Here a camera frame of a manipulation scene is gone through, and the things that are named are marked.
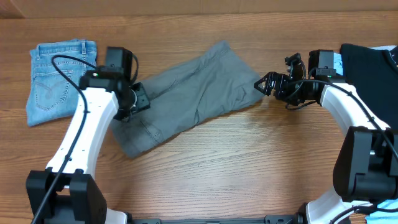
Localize grey cotton shorts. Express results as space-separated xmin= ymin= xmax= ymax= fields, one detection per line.
xmin=110 ymin=40 xmax=263 ymax=158

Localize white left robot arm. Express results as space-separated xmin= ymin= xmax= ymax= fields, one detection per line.
xmin=26 ymin=70 xmax=150 ymax=223

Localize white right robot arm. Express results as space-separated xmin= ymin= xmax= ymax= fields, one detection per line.
xmin=254 ymin=50 xmax=397 ymax=223

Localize light blue garment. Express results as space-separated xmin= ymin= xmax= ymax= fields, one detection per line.
xmin=333 ymin=45 xmax=396 ymax=76

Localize black t-shirt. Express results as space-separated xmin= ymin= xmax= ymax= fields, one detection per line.
xmin=340 ymin=44 xmax=397 ymax=129

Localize folded blue denim jeans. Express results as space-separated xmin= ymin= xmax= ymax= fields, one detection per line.
xmin=25 ymin=39 xmax=97 ymax=126

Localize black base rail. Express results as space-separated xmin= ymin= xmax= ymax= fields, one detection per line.
xmin=106 ymin=212 xmax=307 ymax=224

